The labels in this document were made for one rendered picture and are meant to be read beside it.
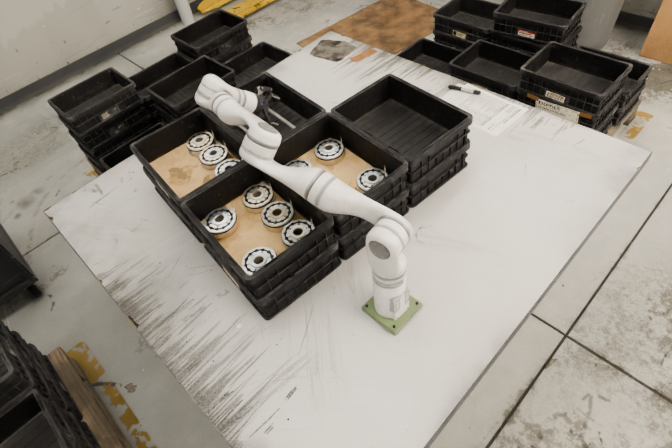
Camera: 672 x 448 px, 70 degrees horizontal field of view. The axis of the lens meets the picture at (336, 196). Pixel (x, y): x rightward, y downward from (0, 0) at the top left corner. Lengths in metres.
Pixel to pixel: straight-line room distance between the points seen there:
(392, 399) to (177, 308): 0.71
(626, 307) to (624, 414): 0.46
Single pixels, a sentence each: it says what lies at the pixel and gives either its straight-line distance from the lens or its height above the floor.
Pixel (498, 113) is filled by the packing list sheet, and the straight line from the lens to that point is 2.04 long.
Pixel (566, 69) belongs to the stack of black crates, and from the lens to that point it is 2.72.
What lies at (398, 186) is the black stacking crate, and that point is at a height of 0.85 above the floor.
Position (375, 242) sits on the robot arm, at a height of 1.03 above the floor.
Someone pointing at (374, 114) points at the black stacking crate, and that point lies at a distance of 1.83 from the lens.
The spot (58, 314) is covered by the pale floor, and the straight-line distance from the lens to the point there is 2.81.
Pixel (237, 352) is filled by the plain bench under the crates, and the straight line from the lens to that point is 1.45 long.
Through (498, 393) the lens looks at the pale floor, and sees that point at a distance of 2.11.
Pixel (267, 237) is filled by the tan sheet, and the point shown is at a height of 0.83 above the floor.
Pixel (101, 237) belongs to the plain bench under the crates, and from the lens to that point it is 1.93.
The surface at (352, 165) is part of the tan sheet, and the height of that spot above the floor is 0.83.
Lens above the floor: 1.95
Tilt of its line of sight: 47 degrees down
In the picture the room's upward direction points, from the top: 11 degrees counter-clockwise
